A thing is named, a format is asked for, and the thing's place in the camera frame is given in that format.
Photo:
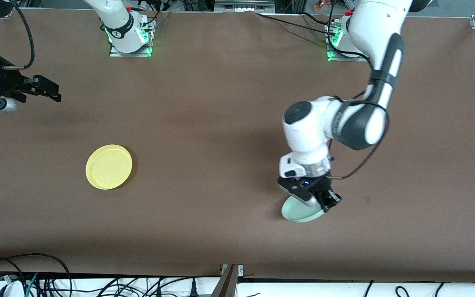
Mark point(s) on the yellow plate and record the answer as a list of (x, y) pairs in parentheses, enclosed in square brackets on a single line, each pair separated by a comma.
[(109, 166)]

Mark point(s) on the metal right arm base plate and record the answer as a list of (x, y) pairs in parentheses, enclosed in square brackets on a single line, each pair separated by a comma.
[(116, 53)]

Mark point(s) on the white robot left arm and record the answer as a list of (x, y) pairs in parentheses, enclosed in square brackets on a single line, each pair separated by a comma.
[(369, 33)]

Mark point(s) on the grey metal bracket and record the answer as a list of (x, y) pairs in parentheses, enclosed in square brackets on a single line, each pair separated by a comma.
[(227, 284)]

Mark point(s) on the pale green plate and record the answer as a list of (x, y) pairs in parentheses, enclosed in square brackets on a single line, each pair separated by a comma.
[(299, 214)]

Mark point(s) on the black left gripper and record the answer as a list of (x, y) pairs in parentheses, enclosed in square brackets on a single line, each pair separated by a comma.
[(322, 189)]

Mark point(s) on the silver metal rail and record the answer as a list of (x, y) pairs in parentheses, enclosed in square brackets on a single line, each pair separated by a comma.
[(243, 5)]

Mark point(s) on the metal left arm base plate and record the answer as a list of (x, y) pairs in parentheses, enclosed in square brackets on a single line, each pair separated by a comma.
[(338, 57)]

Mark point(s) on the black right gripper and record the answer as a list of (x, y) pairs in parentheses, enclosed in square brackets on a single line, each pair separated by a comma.
[(7, 82)]

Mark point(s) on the black power plug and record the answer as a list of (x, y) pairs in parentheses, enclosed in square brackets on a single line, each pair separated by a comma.
[(193, 288)]

